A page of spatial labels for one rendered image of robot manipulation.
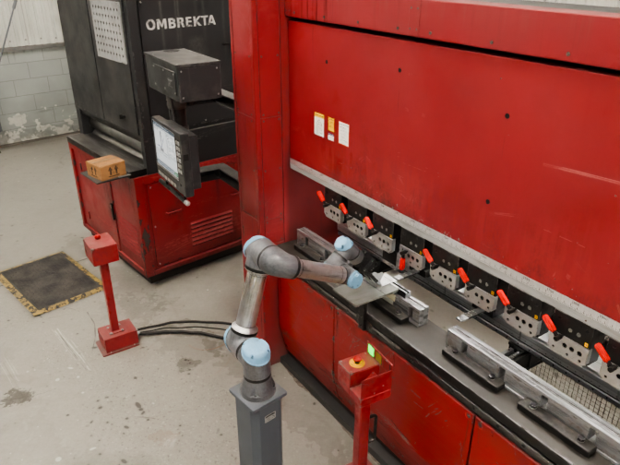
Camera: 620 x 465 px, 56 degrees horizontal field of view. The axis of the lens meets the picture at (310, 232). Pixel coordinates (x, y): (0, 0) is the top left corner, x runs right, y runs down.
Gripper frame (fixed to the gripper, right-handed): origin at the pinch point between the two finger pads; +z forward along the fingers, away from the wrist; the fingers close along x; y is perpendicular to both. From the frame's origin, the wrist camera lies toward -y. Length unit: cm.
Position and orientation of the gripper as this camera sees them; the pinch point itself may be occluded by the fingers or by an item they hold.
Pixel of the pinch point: (375, 281)
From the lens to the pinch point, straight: 288.4
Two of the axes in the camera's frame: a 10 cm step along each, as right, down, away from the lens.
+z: 5.4, 5.2, 6.6
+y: 6.3, -7.7, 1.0
